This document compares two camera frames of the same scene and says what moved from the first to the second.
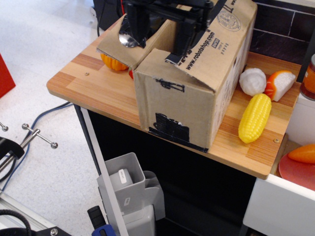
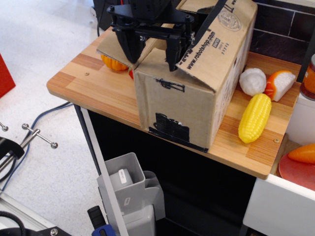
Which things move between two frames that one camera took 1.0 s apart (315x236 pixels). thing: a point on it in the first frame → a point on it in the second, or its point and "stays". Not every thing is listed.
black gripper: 198,11 → 157,18
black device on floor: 109,12 stays
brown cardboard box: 188,102 stays
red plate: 301,173 stays
